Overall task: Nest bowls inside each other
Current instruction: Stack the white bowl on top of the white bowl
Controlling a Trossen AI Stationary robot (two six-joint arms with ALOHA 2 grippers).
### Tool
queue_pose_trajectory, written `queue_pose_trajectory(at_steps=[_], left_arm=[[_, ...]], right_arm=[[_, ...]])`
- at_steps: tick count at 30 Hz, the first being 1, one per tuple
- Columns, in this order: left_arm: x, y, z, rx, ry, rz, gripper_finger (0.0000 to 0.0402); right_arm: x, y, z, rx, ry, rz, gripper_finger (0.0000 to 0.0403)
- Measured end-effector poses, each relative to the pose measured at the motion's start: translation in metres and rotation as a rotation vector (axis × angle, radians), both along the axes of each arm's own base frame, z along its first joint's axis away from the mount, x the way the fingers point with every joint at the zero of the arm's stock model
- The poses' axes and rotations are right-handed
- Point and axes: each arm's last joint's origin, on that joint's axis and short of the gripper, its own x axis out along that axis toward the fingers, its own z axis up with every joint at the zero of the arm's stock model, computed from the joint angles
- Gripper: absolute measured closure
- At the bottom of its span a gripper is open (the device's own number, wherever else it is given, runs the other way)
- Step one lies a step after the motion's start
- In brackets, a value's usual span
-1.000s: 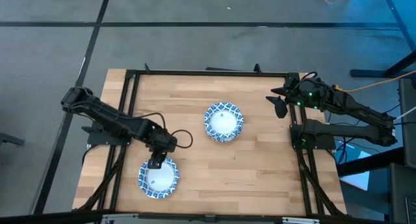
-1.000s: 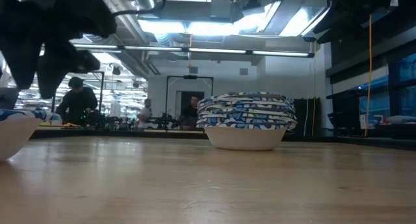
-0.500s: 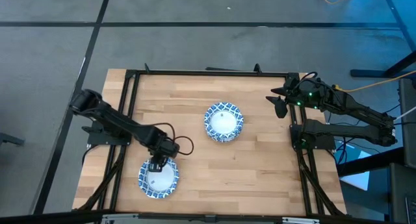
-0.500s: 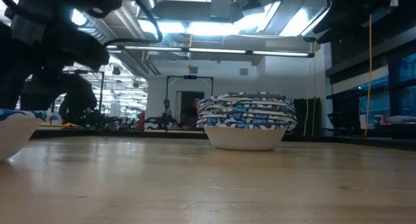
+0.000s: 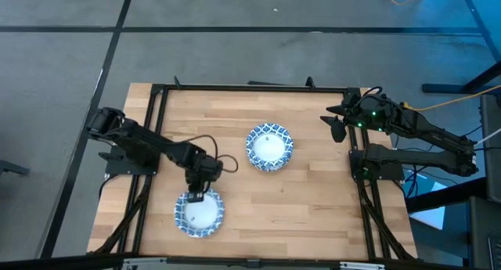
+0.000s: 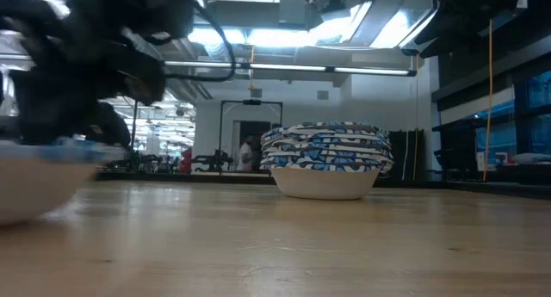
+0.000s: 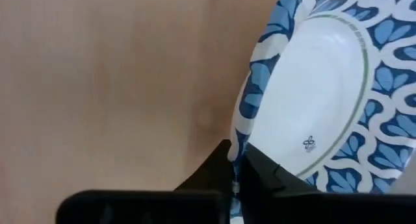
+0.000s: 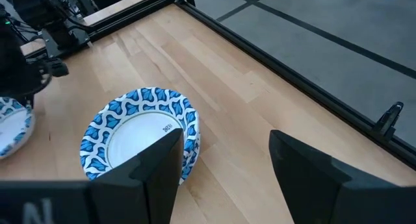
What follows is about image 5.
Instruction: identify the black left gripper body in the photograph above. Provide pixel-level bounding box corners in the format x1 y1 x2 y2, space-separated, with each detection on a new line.
183 156 225 195

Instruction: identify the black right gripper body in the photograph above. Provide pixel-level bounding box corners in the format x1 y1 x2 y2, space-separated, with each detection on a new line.
340 92 393 133

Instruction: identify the white paper sheet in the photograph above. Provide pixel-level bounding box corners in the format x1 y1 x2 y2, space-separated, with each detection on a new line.
407 171 448 231

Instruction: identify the grey computer case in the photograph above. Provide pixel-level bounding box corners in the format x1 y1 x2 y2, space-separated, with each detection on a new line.
479 93 501 205

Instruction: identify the black stand foot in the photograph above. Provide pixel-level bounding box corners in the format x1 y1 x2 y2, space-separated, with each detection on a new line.
0 159 31 178

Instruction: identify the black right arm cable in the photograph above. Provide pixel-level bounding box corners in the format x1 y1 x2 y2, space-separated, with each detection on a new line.
360 85 385 103

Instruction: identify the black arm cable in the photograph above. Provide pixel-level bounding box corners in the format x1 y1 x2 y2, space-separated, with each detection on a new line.
360 85 385 103
182 134 240 174

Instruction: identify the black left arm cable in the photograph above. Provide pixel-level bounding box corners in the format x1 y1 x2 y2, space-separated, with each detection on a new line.
182 134 240 174

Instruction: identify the black aluminium table frame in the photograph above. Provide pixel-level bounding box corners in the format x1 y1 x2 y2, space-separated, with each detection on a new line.
88 76 418 263

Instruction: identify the black camera mount rail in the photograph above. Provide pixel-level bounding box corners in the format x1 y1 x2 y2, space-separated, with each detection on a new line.
0 253 501 270

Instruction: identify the black desk leg frame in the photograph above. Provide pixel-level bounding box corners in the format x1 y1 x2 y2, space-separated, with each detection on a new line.
421 0 501 95

